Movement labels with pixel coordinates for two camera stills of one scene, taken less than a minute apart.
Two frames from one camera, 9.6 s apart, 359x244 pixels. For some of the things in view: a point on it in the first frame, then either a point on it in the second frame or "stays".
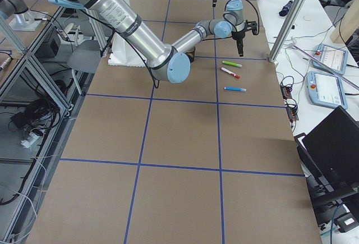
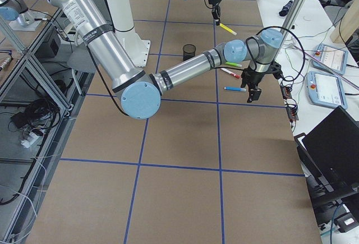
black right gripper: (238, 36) → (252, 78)
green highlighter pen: (232, 63) stays
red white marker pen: (230, 73) stays
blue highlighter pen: (235, 88) stays
